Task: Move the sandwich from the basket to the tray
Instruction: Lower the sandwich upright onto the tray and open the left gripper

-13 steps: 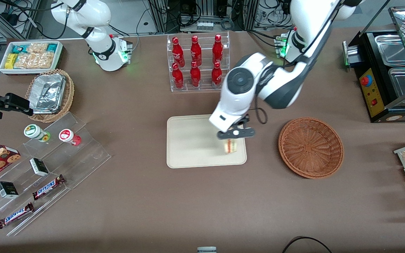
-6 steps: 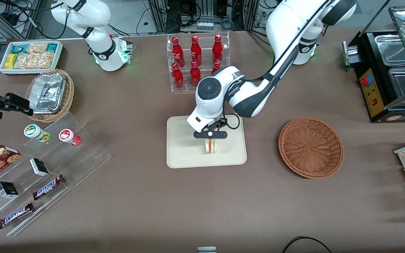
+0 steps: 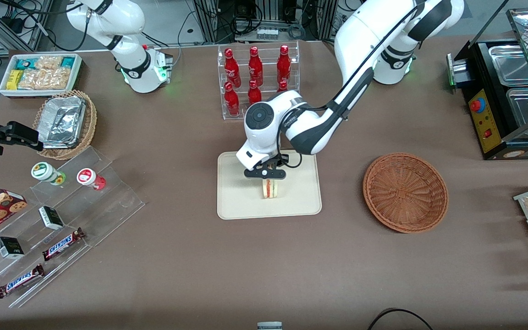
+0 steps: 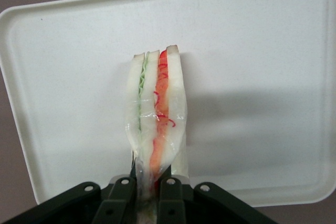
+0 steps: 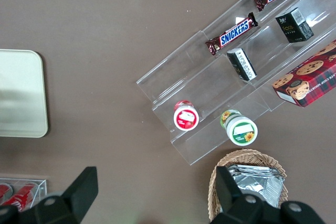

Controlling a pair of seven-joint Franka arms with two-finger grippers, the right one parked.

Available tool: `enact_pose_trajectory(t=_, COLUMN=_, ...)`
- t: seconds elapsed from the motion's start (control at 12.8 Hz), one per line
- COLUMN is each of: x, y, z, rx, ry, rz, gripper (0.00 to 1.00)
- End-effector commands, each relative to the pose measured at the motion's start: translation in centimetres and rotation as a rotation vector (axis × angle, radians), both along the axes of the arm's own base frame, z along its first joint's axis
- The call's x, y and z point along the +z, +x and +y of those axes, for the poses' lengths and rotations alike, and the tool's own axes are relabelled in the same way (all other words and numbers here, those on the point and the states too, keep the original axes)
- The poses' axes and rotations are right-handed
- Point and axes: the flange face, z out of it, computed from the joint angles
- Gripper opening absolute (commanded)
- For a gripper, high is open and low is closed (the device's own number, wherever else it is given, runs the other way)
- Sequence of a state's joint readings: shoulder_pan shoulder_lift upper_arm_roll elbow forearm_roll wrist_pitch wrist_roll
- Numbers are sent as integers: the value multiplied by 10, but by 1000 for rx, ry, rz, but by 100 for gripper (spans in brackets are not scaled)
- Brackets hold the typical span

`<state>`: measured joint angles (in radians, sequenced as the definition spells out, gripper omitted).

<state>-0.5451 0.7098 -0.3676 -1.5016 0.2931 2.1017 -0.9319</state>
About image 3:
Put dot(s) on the grey white device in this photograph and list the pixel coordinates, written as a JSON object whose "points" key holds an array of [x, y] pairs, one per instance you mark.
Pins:
{"points": [[269, 326]]}

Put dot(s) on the red lid yogurt cup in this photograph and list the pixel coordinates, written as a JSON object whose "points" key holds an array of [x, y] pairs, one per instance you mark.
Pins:
{"points": [[87, 177]]}

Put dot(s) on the brown snickers bar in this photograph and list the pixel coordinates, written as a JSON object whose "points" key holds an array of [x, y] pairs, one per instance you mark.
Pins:
{"points": [[62, 244], [20, 281]]}

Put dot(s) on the white power strip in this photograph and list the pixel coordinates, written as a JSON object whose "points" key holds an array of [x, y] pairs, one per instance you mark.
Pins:
{"points": [[267, 33]]}

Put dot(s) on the clear acrylic step shelf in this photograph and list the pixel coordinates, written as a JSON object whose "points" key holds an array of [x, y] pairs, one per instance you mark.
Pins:
{"points": [[108, 206]]}

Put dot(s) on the yellow snack packet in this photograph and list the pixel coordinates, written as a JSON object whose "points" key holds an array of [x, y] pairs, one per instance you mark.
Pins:
{"points": [[14, 79]]}

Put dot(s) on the light wicker basket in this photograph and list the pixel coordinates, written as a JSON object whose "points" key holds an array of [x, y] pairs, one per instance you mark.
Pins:
{"points": [[90, 123]]}

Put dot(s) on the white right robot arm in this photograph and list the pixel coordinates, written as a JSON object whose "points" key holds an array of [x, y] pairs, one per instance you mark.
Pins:
{"points": [[132, 64]]}

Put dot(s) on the clear acrylic bottle rack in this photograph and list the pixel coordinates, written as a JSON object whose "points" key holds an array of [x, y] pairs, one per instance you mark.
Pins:
{"points": [[227, 114]]}

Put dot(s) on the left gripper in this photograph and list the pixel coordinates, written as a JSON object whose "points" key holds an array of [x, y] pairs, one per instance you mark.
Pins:
{"points": [[277, 162]]}

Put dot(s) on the round brown wicker basket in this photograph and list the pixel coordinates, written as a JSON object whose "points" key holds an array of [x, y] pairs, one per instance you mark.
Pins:
{"points": [[406, 192]]}

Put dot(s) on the triangle sandwich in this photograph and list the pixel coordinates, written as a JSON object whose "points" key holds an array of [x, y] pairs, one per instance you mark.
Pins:
{"points": [[271, 189]]}

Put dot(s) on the beige plastic tray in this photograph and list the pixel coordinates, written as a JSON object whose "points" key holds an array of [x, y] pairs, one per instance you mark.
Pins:
{"points": [[232, 192]]}

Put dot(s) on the teal snack packet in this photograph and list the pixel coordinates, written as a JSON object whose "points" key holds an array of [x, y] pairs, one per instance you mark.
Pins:
{"points": [[68, 62], [24, 63]]}

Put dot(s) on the white rectangular snack bin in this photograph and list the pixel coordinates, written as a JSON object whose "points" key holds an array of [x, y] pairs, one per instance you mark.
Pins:
{"points": [[78, 75]]}

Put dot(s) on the small black carton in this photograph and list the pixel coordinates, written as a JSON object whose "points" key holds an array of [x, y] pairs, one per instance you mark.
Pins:
{"points": [[51, 217], [9, 247]]}

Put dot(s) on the black food warmer machine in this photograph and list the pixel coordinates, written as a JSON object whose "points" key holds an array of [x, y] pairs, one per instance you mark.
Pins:
{"points": [[486, 123]]}

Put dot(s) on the silver foil container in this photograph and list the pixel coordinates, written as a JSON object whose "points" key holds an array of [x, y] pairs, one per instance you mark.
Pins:
{"points": [[62, 121]]}

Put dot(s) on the green lid yogurt cup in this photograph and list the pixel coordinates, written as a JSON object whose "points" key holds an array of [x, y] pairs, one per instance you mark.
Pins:
{"points": [[44, 171]]}

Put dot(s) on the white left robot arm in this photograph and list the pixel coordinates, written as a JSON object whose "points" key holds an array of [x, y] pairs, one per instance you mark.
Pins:
{"points": [[365, 36]]}

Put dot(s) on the clear rice cracker bag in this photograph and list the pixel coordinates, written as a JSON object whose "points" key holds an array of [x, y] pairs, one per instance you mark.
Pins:
{"points": [[32, 79], [57, 78], [48, 62]]}

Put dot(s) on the red cola bottle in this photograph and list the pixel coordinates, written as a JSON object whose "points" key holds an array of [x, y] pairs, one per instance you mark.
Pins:
{"points": [[231, 100], [283, 64], [231, 66], [283, 85], [254, 93], [255, 66]]}

